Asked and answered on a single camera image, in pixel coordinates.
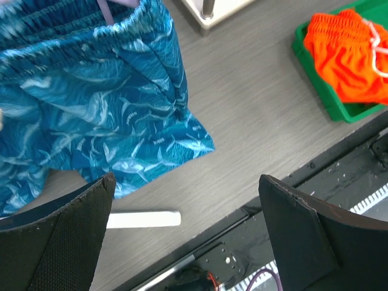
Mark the blue patterned shorts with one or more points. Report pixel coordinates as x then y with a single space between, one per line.
78 94

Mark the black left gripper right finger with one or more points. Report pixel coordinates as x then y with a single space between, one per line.
320 246

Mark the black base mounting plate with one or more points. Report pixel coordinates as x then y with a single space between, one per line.
227 252

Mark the orange shorts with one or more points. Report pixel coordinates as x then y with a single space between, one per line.
350 54

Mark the purple hanger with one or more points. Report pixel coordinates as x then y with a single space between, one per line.
104 7

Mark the white clothes rack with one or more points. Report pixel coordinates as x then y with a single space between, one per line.
147 219

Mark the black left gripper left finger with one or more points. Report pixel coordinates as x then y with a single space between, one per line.
56 245

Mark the green plastic tray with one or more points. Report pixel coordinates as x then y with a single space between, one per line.
375 11

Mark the white two-tier shelf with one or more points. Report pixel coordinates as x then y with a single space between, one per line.
209 13

